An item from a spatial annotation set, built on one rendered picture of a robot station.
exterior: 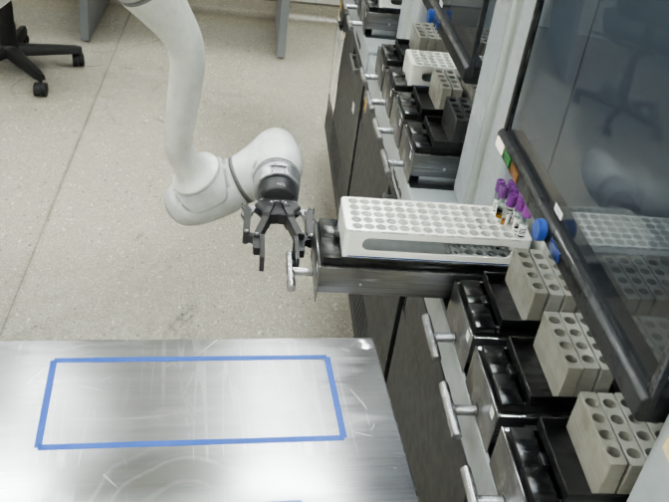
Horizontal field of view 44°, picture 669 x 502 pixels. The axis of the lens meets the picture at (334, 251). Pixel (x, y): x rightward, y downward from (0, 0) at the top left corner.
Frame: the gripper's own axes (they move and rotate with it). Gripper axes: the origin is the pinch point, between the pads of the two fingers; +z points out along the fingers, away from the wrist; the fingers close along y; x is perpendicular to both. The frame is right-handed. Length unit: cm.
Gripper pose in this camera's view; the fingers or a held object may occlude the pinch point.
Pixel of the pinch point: (279, 254)
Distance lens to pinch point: 138.6
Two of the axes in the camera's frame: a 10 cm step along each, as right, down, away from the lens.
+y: 9.9, 0.6, 1.3
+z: 0.7, 5.6, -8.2
